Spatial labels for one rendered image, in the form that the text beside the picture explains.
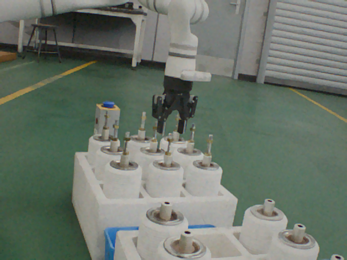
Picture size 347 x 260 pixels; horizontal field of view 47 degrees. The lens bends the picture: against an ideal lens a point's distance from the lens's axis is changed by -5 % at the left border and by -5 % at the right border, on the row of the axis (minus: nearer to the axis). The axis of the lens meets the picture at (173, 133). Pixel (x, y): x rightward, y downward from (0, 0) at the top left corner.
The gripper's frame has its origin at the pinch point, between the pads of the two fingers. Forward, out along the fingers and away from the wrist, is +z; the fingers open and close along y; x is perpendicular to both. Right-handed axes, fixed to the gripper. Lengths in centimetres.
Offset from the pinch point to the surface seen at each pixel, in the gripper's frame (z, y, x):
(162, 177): 11.9, 3.6, 3.1
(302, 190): 35, -88, -5
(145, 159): 11.3, 0.2, -8.9
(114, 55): 26, -265, -433
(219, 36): -22, -374, -335
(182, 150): 9.8, -13.7, -8.8
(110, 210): 19.1, 18.0, 1.8
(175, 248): 9.9, 26.5, 34.1
